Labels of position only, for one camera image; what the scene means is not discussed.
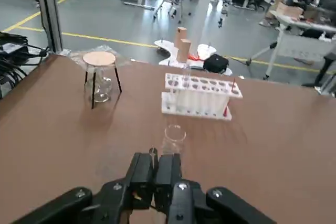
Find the white test tube rack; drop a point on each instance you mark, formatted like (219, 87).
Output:
(199, 100)

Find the black power adapter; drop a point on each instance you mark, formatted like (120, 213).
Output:
(13, 51)

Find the glass alcohol lamp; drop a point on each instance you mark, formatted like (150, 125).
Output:
(101, 95)

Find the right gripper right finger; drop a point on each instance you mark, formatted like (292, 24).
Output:
(169, 166)

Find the clear glass test tube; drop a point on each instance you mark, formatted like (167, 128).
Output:
(187, 77)

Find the thin red stick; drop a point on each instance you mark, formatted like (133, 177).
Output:
(233, 85)

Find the brown cardboard box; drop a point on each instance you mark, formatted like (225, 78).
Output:
(290, 11)

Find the humanoid robot on wheeled base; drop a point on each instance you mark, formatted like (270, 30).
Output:
(203, 11)

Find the aluminium corner post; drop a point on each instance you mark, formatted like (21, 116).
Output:
(48, 11)

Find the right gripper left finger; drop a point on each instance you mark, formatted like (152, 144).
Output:
(141, 166)

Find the small glass beaker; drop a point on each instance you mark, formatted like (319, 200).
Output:
(174, 142)

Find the black carry case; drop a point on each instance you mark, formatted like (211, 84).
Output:
(215, 63)

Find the white wheeled desk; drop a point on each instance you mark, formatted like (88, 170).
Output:
(275, 56)

